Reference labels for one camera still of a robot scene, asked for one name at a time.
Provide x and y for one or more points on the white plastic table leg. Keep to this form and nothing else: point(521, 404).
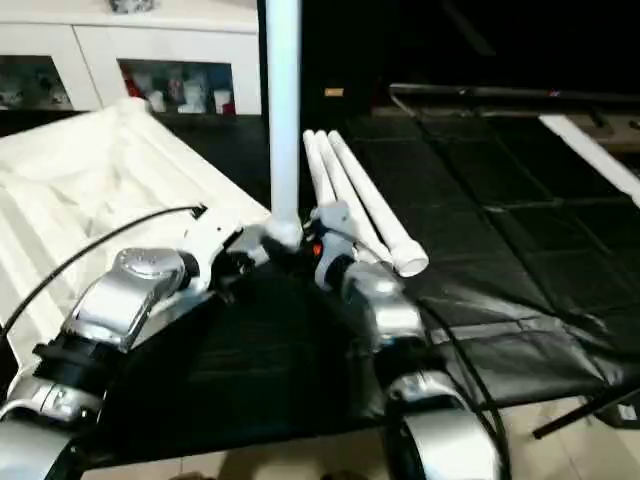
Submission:
point(350, 205)
point(284, 110)
point(375, 205)
point(322, 175)

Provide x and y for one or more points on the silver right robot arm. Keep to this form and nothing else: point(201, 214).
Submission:
point(410, 360)

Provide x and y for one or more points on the small brown label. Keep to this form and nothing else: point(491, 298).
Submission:
point(335, 93)

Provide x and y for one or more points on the white flat strip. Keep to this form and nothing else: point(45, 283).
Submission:
point(595, 155)

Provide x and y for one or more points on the white plastic table top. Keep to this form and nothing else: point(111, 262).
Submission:
point(90, 180)

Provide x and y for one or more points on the grey object on cabinet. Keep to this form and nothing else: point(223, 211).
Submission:
point(132, 5)

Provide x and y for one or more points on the white glass-door cabinet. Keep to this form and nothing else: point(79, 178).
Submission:
point(120, 55)

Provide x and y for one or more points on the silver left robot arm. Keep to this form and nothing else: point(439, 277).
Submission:
point(100, 320)

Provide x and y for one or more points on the black cabinet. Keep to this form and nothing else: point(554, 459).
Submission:
point(450, 45)

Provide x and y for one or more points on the black mat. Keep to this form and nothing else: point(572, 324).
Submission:
point(500, 250)

